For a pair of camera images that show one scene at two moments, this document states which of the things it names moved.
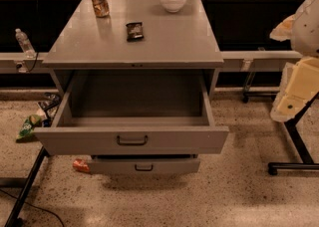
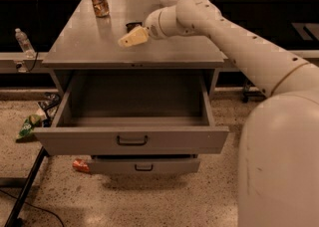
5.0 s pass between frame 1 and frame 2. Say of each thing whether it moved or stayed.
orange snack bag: stayed
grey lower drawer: stayed
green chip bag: stayed
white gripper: moved
